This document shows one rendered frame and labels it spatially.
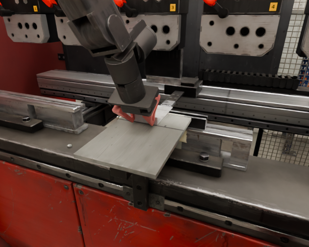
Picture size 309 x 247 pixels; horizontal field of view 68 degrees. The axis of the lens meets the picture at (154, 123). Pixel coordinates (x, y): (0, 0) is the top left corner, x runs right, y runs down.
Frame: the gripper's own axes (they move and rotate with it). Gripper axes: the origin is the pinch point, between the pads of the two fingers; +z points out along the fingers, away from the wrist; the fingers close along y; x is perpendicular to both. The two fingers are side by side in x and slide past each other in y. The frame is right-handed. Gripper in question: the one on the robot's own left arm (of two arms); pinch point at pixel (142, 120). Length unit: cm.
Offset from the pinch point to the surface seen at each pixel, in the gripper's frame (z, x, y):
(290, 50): 235, -371, -83
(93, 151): -5.8, 13.8, 4.0
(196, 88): 12.9, -26.1, -6.8
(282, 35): 14, -62, -32
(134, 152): -4.5, 11.5, -3.9
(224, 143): 171, -109, -10
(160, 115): 4.0, -5.3, -2.2
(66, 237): 45, 29, 32
